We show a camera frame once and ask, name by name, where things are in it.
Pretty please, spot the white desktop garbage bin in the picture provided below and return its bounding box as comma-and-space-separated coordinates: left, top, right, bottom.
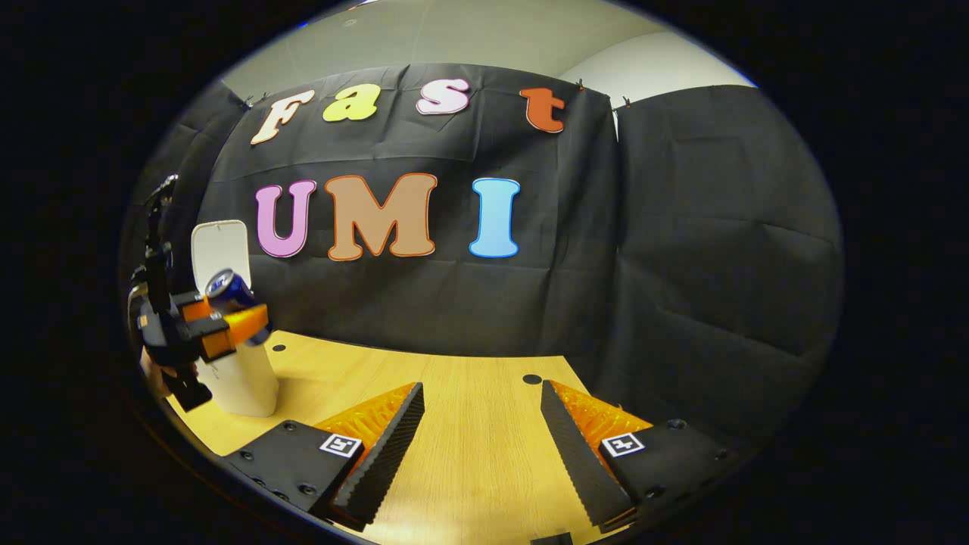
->
190, 220, 280, 419

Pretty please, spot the wooden desktop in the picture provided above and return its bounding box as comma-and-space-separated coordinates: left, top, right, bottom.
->
165, 330, 659, 545

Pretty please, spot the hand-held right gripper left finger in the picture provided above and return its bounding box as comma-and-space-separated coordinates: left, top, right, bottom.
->
226, 381, 425, 531

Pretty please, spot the black backdrop cloth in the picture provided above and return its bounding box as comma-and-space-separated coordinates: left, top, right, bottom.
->
121, 62, 845, 447

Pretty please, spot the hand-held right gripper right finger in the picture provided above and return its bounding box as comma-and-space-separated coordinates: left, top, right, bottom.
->
540, 379, 741, 531

